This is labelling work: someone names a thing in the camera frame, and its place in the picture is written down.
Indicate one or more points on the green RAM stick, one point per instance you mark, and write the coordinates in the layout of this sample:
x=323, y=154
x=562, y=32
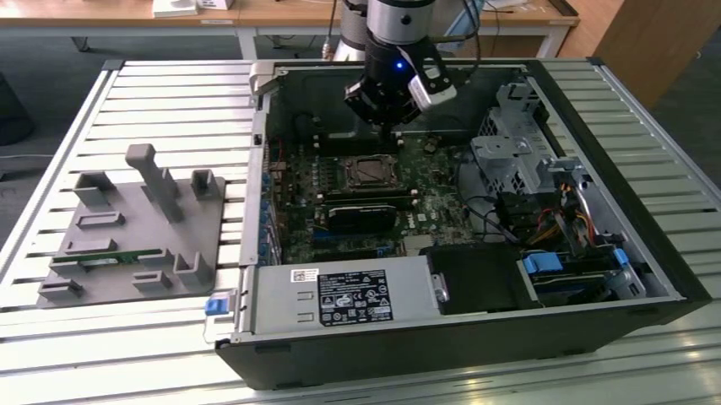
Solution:
x=136, y=255

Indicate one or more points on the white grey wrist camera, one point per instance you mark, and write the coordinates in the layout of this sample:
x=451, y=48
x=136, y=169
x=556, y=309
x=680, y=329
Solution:
x=435, y=88

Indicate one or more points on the black plastic air shroud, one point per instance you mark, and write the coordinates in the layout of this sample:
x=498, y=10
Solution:
x=479, y=278

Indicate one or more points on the blue case latch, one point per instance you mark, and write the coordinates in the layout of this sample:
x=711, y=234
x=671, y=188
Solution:
x=217, y=306

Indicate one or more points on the grey power supply with label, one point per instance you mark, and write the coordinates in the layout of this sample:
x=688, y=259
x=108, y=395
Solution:
x=283, y=295

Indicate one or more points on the silver square CPU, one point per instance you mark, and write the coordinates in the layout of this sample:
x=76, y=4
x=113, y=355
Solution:
x=375, y=172

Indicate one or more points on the blue plastic bay clip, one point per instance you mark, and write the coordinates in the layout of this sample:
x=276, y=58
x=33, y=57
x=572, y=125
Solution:
x=622, y=258

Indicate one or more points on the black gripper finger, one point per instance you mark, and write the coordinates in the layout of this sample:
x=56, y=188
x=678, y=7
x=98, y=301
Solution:
x=391, y=135
x=384, y=135

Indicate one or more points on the black CPU socket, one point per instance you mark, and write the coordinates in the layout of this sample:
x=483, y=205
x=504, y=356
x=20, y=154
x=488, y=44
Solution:
x=348, y=185

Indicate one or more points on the small silver heatsink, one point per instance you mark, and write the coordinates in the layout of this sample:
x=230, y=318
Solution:
x=419, y=244

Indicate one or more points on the grey plastic parts rack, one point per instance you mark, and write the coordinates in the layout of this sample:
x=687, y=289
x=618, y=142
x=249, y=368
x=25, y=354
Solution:
x=130, y=236

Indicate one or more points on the black RAM slot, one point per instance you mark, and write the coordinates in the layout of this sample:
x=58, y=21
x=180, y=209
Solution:
x=349, y=148
x=367, y=193
x=349, y=139
x=367, y=201

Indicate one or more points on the white box with blue print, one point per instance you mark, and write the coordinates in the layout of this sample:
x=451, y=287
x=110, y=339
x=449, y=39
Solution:
x=214, y=4

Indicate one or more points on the wooden cabinet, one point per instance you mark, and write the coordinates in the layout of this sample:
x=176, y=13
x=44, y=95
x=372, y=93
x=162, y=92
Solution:
x=659, y=46

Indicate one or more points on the silver metal drive cage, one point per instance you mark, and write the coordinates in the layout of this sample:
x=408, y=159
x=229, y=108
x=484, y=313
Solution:
x=507, y=160

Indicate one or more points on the green motherboard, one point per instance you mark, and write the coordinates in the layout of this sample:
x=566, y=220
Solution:
x=435, y=206

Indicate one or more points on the long wooden desk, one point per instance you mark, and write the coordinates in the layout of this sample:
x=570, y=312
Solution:
x=113, y=19

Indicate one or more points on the black open PC case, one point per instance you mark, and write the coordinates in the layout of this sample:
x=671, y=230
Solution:
x=451, y=354

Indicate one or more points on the black graphics card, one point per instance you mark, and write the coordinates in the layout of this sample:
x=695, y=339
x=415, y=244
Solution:
x=361, y=219

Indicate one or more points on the blue disk carrier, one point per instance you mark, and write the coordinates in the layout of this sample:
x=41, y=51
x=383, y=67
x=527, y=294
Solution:
x=543, y=263

